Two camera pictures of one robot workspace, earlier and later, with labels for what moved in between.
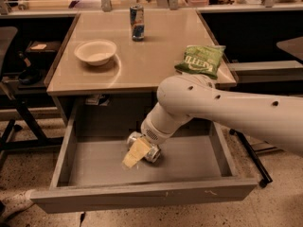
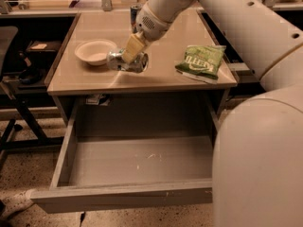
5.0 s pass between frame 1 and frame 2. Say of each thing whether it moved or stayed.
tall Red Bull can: stayed
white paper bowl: stayed
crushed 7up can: moved
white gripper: moved
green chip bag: stayed
